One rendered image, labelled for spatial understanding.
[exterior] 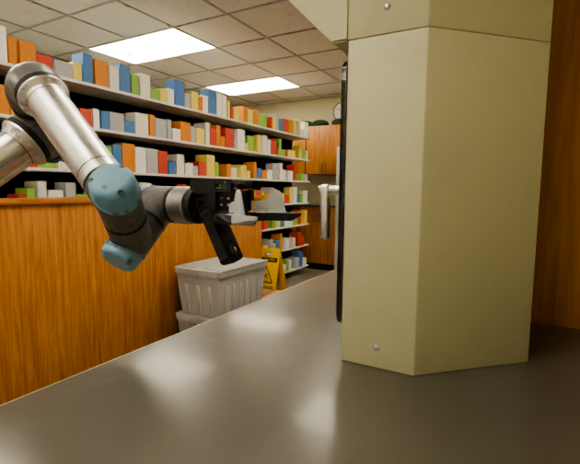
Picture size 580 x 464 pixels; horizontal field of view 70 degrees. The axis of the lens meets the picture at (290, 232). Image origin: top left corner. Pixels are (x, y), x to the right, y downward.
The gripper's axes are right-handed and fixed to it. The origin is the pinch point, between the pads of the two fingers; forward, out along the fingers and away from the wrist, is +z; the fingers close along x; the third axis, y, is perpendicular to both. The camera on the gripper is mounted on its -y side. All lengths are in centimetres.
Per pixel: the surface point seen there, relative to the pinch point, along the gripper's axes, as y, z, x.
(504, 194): 5.1, 34.2, 4.1
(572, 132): 17, 44, 32
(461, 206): 3.4, 29.3, -0.9
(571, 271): -9, 45, 32
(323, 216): 1.1, 8.3, -0.9
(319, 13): 31.2, 9.0, -5.4
